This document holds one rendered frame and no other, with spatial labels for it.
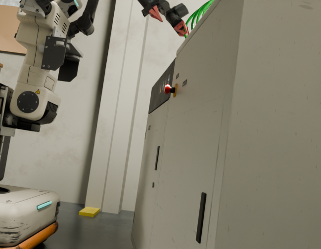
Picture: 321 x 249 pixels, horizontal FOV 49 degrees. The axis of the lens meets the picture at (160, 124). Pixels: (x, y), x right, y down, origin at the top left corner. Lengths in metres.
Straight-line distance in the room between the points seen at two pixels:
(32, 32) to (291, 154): 1.43
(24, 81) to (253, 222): 1.33
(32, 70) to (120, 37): 1.67
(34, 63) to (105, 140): 1.50
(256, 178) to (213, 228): 0.12
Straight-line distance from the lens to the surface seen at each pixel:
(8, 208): 1.57
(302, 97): 0.73
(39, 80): 1.74
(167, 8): 2.05
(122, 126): 3.15
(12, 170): 3.67
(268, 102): 0.69
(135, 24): 3.35
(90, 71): 3.54
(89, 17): 2.08
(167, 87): 1.23
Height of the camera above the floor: 0.57
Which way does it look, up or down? 5 degrees up
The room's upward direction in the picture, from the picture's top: 8 degrees clockwise
